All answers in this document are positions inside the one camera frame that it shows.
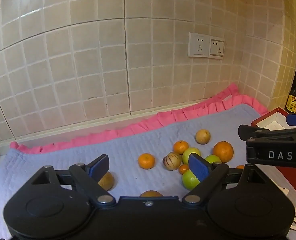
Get brown kiwi fruit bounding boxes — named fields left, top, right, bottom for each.
left=98, top=172, right=114, bottom=191

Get large orange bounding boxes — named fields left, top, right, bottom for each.
left=212, top=141, right=234, bottom=163

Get striped pepino melon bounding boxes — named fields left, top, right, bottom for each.
left=163, top=152, right=182, bottom=171

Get yellowish round pear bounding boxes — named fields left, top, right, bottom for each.
left=195, top=129, right=211, bottom=145

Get small mandarin orange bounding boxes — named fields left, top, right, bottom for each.
left=172, top=140, right=189, bottom=155

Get green apple right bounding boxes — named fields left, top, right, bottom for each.
left=205, top=154, right=222, bottom=164

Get green apple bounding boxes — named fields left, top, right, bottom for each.
left=182, top=147, right=202, bottom=165
left=182, top=170, right=200, bottom=191
left=205, top=154, right=222, bottom=164

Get green apple lower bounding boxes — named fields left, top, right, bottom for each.
left=182, top=170, right=200, bottom=191

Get red white box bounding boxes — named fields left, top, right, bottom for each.
left=251, top=107, right=296, bottom=190

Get tiny mandarin orange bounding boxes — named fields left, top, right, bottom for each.
left=178, top=164, right=189, bottom=174

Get green apple upper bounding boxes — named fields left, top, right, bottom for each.
left=182, top=147, right=202, bottom=165

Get blue quilted mat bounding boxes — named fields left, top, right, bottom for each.
left=0, top=103, right=293, bottom=240

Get orange fruit bottom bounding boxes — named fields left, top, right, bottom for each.
left=140, top=190, right=163, bottom=197

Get pink ruffled cloth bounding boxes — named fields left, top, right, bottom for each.
left=9, top=83, right=268, bottom=154

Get white double wall socket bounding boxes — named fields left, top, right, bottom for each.
left=188, top=33, right=225, bottom=60

